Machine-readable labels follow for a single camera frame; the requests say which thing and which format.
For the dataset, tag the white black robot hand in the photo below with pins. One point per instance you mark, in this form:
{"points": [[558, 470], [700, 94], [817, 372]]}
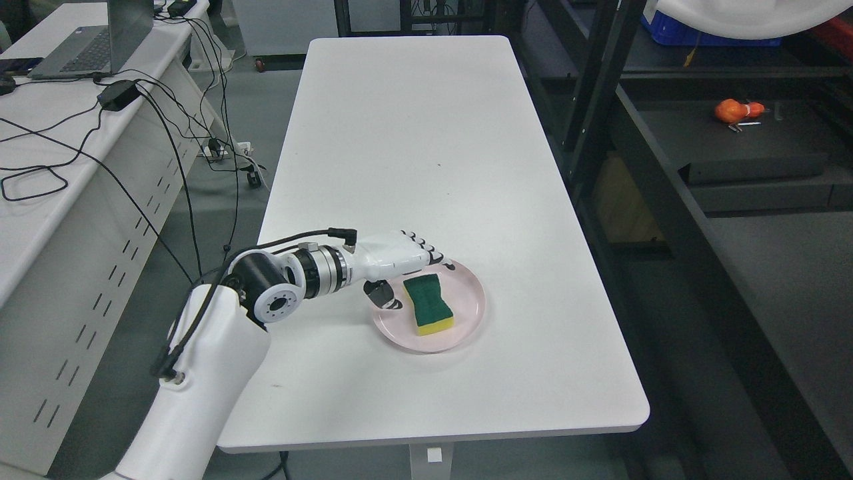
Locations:
{"points": [[379, 258]]}

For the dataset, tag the green yellow sponge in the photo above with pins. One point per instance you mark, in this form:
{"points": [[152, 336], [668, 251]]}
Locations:
{"points": [[432, 314]]}

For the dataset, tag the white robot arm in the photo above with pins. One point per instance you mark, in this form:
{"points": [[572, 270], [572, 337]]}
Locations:
{"points": [[218, 351]]}

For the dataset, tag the dark metal shelf rack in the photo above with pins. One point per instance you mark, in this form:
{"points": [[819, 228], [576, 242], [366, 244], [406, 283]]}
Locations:
{"points": [[726, 248]]}

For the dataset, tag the orange toy on shelf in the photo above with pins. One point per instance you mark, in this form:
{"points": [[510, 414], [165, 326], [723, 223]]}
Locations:
{"points": [[730, 111]]}

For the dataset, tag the pink round plate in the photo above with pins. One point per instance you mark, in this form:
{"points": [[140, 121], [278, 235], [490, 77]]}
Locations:
{"points": [[461, 290]]}

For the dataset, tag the white table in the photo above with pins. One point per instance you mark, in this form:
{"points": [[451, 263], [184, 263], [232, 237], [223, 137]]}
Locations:
{"points": [[435, 135]]}

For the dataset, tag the white power strip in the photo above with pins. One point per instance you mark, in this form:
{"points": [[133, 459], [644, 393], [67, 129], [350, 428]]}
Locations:
{"points": [[221, 152]]}

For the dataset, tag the white side desk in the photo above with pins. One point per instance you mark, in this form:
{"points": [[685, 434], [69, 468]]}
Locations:
{"points": [[88, 192]]}

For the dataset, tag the black power adapter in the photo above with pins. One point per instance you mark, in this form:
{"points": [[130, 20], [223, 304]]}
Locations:
{"points": [[115, 97]]}

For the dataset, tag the black power brick far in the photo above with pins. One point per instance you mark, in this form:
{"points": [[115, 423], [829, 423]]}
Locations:
{"points": [[179, 8]]}

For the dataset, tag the grey laptop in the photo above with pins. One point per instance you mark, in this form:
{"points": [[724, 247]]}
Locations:
{"points": [[99, 49]]}

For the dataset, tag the white round lamp shade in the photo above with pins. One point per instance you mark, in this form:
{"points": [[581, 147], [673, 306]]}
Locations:
{"points": [[752, 19]]}

